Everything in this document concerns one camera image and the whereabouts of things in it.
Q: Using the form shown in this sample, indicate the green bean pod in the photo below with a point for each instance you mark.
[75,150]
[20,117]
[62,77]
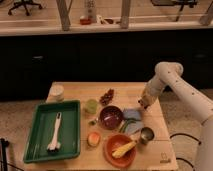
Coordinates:
[124,126]

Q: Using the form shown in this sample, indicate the grey cloth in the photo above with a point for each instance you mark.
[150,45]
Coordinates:
[133,127]

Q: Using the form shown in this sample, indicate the white cylindrical container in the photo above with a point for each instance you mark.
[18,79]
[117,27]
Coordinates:
[57,92]

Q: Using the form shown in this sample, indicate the white brush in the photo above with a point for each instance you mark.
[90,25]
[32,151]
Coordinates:
[55,144]

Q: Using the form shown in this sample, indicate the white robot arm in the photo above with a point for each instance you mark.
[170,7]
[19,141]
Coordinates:
[169,74]

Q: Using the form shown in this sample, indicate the red grapes bunch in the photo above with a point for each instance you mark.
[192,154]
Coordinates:
[107,97]

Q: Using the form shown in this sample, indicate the purple bowl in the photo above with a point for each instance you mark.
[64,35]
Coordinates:
[110,117]

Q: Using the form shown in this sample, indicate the blue sponge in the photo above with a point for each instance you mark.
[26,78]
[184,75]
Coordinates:
[131,114]

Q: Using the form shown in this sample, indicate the small green toy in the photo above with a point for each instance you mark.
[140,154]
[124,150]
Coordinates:
[93,122]

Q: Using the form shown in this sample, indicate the yellow corn cob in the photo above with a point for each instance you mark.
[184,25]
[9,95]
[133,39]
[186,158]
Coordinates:
[122,150]

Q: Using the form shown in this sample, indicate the green cup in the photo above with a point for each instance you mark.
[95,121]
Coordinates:
[91,106]

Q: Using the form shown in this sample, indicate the red object on floor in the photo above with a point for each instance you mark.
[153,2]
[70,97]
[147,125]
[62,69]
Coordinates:
[85,21]

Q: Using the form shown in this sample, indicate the orange bowl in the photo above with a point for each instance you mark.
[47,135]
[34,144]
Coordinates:
[111,144]

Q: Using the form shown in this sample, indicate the black stand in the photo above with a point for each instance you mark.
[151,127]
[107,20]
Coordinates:
[3,156]

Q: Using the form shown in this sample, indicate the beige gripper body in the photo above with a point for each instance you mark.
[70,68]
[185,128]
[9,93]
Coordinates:
[146,96]

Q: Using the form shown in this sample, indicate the black office chair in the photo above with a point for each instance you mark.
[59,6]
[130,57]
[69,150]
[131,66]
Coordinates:
[24,3]

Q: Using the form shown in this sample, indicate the wooden whiteboard eraser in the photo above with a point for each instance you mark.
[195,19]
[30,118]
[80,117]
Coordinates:
[143,104]

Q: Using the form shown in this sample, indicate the orange yellow toy fruit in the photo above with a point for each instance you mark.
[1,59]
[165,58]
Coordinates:
[93,139]

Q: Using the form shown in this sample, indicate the green plastic tray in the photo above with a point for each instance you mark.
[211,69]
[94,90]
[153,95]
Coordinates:
[42,131]

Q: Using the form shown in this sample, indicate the metal cup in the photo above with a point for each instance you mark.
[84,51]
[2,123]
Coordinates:
[147,135]

